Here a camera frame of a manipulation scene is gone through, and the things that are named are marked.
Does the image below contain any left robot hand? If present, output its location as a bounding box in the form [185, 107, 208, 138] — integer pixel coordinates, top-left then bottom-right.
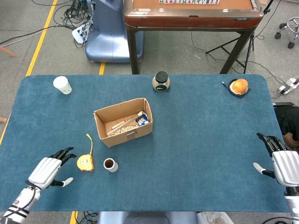
[27, 147, 78, 190]

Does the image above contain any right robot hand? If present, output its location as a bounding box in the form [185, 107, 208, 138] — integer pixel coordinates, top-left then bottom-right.
[253, 133, 299, 187]

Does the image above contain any yellow tape measure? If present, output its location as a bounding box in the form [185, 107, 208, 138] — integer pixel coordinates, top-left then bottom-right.
[76, 133, 95, 173]

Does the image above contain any small white brown cup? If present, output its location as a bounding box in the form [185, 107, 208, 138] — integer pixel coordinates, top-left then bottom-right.
[103, 158, 119, 173]

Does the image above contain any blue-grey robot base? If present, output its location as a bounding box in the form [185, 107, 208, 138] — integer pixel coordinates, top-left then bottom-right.
[85, 0, 144, 63]

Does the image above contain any white floor power strip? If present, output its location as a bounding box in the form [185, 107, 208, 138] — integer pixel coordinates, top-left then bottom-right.
[277, 78, 299, 95]

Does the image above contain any wooden bead mat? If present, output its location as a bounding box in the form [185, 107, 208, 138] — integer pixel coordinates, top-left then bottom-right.
[107, 125, 138, 137]

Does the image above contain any wooden stick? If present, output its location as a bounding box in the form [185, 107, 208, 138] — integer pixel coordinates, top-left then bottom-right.
[111, 119, 128, 130]

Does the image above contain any open cardboard box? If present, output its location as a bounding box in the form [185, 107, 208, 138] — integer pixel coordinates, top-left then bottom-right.
[93, 98, 154, 148]

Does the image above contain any white paper cup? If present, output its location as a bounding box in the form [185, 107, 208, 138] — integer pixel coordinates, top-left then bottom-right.
[52, 76, 72, 95]

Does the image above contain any white plastic bag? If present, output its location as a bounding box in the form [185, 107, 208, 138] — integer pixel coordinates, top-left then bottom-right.
[197, 211, 234, 224]

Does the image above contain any blue table mat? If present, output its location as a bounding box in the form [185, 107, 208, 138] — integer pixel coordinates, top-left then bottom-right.
[0, 74, 295, 213]

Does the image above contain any blue white packet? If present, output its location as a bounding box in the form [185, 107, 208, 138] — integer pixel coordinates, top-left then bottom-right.
[135, 112, 150, 127]

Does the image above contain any grey-blue robot torso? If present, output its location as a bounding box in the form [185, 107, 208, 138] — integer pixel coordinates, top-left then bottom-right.
[97, 211, 199, 224]

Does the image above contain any black tripod stand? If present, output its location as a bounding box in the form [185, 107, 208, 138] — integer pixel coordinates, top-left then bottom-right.
[205, 0, 275, 74]

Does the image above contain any chrome wheeled stool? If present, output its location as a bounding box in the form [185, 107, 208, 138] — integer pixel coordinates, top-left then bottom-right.
[274, 17, 299, 49]

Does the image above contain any white power strip with plugs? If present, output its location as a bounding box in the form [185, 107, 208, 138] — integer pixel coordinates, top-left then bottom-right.
[71, 25, 89, 44]

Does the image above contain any glass jar black lid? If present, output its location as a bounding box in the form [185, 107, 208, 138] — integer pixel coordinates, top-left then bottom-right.
[152, 71, 171, 92]

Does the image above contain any brown mahjong table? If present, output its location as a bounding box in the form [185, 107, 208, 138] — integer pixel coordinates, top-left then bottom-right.
[123, 0, 264, 75]

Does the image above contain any face-up mahjong tile row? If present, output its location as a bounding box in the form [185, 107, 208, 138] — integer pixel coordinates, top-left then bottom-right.
[159, 0, 220, 5]

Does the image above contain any black cable tangle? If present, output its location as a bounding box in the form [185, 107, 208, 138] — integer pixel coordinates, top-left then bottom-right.
[53, 0, 94, 31]

